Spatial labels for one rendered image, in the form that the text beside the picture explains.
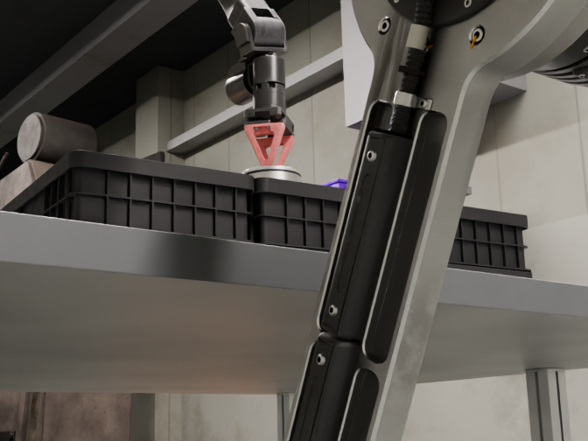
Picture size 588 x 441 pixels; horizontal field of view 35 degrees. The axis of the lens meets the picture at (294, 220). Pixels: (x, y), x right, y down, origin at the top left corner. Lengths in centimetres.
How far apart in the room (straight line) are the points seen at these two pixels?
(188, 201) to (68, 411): 364
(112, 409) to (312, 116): 189
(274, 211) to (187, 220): 15
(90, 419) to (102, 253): 429
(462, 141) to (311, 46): 434
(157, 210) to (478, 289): 54
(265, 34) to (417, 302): 103
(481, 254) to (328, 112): 308
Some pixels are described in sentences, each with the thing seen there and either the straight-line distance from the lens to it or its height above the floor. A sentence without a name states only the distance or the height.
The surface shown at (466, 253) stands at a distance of 169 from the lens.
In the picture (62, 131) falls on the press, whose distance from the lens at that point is 544.
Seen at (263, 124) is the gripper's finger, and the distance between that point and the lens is 155.
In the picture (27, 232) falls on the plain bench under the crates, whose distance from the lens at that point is 74.
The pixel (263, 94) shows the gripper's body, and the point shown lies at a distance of 159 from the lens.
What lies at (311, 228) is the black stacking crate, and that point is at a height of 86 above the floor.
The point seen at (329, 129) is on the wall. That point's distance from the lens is 469.
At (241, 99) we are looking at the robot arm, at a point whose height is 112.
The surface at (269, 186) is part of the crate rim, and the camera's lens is 145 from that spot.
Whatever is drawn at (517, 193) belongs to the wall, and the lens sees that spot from 374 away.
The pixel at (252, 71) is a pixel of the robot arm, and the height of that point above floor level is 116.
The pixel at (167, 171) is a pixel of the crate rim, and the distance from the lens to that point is 138.
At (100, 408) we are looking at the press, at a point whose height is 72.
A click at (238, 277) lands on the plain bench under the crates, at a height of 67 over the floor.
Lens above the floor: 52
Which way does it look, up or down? 13 degrees up
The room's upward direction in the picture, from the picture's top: 1 degrees counter-clockwise
